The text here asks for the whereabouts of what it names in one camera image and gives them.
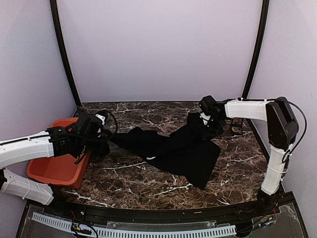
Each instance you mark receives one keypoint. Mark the black t-shirt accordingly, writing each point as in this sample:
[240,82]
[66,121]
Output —
[184,152]

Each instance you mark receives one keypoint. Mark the white slotted cable duct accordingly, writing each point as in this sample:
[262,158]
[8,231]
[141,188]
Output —
[66,225]

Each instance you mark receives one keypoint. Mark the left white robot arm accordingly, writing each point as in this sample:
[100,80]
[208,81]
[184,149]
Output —
[67,136]

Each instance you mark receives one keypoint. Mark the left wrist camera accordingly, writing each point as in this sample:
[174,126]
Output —
[102,115]

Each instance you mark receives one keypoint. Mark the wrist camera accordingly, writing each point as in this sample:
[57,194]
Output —
[204,118]
[102,115]

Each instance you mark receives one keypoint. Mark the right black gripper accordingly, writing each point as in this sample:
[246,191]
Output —
[205,134]

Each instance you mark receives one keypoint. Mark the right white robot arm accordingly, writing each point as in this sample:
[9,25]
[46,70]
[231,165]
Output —
[282,128]

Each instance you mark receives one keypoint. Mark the black frame post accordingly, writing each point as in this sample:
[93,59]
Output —
[257,48]
[63,53]

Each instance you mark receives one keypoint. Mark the right black frame post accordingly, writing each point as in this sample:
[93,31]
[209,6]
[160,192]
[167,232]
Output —
[257,48]

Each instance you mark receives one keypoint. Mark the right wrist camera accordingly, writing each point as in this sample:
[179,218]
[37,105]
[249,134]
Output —
[204,118]

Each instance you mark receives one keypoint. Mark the orange plastic bin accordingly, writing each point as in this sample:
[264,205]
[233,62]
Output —
[60,171]

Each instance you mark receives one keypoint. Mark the black display stand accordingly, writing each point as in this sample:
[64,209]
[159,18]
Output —
[236,126]

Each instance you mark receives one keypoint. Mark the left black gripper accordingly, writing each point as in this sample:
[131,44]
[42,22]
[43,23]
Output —
[100,147]

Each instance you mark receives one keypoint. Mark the left black frame post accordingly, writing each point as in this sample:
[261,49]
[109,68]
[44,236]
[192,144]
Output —
[63,53]

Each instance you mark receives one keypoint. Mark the black front rail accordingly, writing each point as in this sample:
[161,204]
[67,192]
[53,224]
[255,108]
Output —
[236,214]

